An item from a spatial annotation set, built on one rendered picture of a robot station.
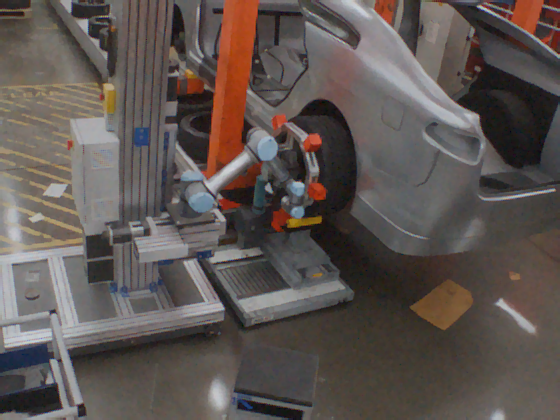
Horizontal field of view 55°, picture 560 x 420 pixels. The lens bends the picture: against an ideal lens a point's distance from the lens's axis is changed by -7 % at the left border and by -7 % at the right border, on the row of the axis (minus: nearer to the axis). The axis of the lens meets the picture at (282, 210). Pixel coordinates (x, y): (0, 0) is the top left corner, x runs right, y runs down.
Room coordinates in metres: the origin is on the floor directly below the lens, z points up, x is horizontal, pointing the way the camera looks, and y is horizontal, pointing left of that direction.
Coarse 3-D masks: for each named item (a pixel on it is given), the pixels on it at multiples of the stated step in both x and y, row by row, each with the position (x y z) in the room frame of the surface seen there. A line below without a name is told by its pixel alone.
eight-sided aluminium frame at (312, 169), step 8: (280, 128) 3.46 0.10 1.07; (288, 128) 3.38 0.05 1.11; (296, 128) 3.38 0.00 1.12; (272, 136) 3.53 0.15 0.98; (280, 136) 3.53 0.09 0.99; (296, 136) 3.29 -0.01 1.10; (304, 136) 3.27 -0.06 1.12; (304, 152) 3.20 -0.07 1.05; (312, 152) 3.21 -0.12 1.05; (304, 160) 3.18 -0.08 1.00; (312, 160) 3.19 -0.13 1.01; (312, 168) 3.14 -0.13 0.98; (312, 176) 3.16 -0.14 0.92; (304, 184) 3.15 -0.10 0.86; (304, 192) 3.13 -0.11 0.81; (304, 200) 3.12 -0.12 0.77; (312, 200) 3.14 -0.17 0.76
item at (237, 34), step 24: (240, 0) 3.51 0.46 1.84; (240, 24) 3.52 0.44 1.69; (240, 48) 3.53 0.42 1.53; (240, 72) 3.54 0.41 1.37; (216, 96) 3.59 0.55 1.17; (240, 96) 3.55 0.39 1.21; (216, 120) 3.56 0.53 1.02; (240, 120) 3.57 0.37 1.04; (216, 144) 3.53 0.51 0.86; (240, 144) 3.58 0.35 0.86; (216, 168) 3.50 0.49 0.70
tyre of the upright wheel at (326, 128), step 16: (304, 128) 3.38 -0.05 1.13; (320, 128) 3.34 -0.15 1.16; (336, 128) 3.39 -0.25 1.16; (336, 144) 3.27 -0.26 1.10; (320, 160) 3.19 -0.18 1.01; (336, 160) 3.20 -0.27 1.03; (352, 160) 3.26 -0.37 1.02; (320, 176) 3.17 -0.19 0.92; (336, 176) 3.16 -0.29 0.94; (352, 176) 3.23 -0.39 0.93; (336, 192) 3.17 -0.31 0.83; (352, 192) 3.24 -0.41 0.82; (304, 208) 3.25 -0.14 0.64; (320, 208) 3.15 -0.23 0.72; (336, 208) 3.23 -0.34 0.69
